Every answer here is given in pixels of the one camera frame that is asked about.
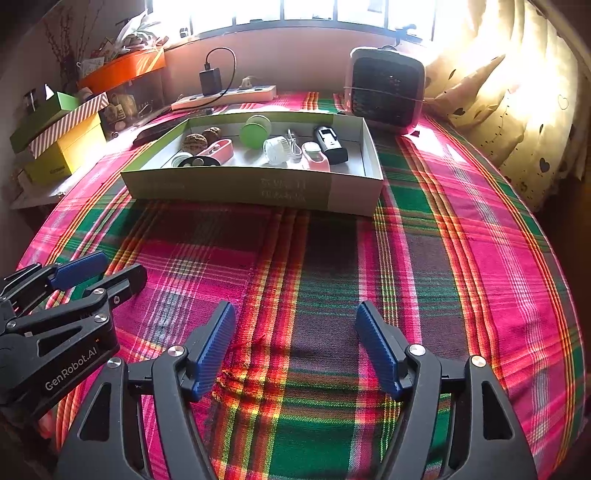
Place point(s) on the yellow box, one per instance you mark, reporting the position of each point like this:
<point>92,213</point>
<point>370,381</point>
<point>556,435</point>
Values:
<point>64,154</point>

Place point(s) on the white round jar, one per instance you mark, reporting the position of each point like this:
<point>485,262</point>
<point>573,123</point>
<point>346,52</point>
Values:
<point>277,150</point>

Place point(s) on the plaid tablecloth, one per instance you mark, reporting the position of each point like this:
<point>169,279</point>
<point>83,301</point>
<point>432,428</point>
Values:
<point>323,277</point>

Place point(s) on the white plug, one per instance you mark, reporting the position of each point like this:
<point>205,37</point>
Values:
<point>247,83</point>

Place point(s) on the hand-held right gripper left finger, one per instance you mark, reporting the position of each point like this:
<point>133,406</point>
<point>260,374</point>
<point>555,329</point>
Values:
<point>212,350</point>

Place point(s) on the white power strip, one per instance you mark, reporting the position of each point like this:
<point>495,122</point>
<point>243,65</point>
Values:
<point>249,93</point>

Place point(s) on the window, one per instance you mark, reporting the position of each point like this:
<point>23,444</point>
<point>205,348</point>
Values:
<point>300,9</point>

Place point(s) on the clear display case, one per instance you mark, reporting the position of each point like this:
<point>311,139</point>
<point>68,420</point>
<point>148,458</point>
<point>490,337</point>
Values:
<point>129,104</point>

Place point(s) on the green and white spool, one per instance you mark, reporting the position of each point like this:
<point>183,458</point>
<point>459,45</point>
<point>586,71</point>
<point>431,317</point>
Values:
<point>255,130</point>

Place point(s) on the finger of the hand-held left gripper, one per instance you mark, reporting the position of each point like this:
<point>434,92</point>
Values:
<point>81,270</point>
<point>124,281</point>

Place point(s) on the orange box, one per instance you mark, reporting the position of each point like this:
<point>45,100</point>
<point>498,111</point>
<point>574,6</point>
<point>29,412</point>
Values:
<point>122,69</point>

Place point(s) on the yellow heart print curtain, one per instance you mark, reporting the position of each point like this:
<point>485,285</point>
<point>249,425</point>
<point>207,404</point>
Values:
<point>508,92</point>

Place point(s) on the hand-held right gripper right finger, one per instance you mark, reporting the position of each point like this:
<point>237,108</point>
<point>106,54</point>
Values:
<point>378,350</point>

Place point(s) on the green tissue box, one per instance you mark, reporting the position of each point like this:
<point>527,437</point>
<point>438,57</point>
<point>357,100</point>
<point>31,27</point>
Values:
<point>34,127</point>

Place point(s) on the white plastic bag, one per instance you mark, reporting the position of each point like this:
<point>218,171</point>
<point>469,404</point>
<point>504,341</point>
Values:
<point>134,30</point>

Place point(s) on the black charger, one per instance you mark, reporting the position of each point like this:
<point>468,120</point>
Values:
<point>210,82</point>

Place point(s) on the pink clip with round disc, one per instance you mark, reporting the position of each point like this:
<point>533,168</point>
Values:
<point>314,157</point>

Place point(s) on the black smartphone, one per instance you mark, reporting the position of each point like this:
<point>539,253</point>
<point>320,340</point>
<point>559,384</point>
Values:
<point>150,134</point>

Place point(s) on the white mushroom knob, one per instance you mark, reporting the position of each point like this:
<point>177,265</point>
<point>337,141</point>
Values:
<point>180,160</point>

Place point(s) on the small grey fan heater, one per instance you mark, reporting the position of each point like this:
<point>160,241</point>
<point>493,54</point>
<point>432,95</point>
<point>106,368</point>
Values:
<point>385,87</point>

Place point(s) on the dried branches in vase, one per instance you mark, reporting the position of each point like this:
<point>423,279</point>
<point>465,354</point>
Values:
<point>69,69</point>

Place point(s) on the black rectangular device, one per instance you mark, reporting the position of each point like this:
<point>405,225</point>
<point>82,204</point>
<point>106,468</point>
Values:
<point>330,144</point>

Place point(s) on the brown walnut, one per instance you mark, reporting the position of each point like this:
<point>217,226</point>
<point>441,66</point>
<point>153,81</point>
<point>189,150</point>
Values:
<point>195,141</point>
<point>212,134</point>

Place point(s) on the white side shelf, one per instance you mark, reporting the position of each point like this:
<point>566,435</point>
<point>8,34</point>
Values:
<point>37,196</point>

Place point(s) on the green and white cardboard box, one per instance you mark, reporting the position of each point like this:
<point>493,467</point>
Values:
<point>231,189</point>

